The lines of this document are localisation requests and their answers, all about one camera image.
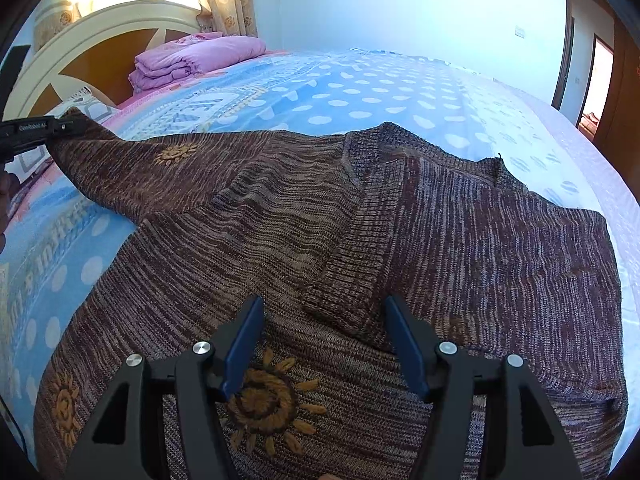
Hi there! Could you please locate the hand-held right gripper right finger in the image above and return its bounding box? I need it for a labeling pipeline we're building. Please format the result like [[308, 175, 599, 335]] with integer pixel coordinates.
[[384, 294, 583, 480]]

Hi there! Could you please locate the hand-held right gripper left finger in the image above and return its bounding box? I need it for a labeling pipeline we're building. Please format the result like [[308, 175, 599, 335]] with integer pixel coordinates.
[[62, 295, 264, 480]]

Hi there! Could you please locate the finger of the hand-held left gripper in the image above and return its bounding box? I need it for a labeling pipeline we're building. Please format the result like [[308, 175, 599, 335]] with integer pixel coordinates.
[[47, 116, 87, 138]]

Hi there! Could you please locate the brown knit sweater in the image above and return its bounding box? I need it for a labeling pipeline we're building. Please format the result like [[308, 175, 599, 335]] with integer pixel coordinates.
[[32, 121, 628, 480]]

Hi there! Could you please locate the cream wooden headboard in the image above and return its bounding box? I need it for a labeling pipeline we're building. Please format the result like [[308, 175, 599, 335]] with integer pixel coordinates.
[[2, 0, 211, 121]]

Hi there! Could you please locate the folded pink quilt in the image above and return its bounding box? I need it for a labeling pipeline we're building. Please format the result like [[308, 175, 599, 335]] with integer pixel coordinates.
[[128, 31, 267, 95]]

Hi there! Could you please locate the printed blue and pink blanket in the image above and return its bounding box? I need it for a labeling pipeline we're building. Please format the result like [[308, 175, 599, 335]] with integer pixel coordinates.
[[0, 47, 640, 461]]

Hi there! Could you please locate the brown wooden door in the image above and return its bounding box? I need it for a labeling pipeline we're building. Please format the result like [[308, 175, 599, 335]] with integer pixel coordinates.
[[594, 10, 640, 161]]

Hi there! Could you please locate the dark door frame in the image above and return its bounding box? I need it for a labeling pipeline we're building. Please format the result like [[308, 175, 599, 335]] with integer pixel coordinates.
[[551, 0, 577, 109]]

